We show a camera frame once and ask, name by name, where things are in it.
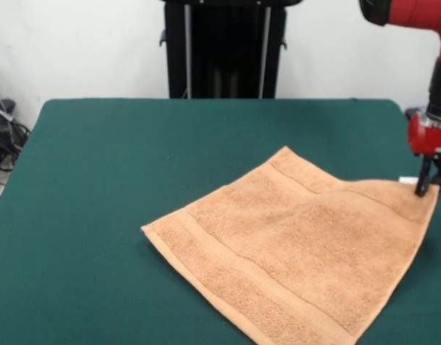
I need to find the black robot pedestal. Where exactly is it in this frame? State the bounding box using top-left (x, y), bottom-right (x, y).
top-left (157, 0), bottom-right (304, 100)

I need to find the tan terry towel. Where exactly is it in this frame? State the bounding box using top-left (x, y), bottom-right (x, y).
top-left (140, 145), bottom-right (441, 345)

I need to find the black cable tangle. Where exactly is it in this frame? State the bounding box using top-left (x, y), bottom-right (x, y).
top-left (0, 107), bottom-right (31, 172)

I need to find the dark green table cloth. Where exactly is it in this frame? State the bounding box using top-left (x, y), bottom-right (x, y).
top-left (0, 98), bottom-right (441, 345)

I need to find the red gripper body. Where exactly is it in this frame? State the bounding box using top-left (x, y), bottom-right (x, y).
top-left (406, 113), bottom-right (441, 158)

